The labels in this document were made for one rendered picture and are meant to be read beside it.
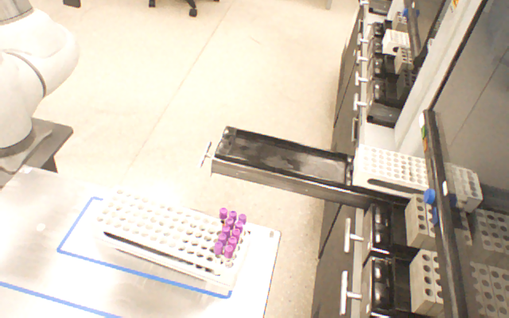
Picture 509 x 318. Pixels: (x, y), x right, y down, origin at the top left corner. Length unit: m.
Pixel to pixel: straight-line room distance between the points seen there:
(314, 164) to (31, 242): 0.66
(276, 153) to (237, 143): 0.11
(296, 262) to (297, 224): 0.20
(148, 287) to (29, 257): 0.23
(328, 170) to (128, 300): 0.57
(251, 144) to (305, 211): 0.99
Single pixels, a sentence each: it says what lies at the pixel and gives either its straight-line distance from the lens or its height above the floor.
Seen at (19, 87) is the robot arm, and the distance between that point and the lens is 1.18.
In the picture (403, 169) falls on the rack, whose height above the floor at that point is 0.86.
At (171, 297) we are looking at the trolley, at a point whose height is 0.82.
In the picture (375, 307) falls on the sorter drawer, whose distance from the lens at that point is 0.89.
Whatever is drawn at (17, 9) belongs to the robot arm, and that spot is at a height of 1.02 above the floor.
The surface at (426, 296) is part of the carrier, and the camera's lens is 0.87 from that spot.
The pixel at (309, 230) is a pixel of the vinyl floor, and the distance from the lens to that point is 2.00.
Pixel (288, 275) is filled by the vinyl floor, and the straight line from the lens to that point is 1.84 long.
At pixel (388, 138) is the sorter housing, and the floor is 0.73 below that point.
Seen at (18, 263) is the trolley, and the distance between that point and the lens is 0.91.
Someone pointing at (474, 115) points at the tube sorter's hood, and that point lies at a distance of 0.83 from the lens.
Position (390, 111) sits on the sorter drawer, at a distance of 1.40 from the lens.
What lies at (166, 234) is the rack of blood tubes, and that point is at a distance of 0.84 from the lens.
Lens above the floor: 1.55
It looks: 42 degrees down
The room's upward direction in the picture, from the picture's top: 9 degrees clockwise
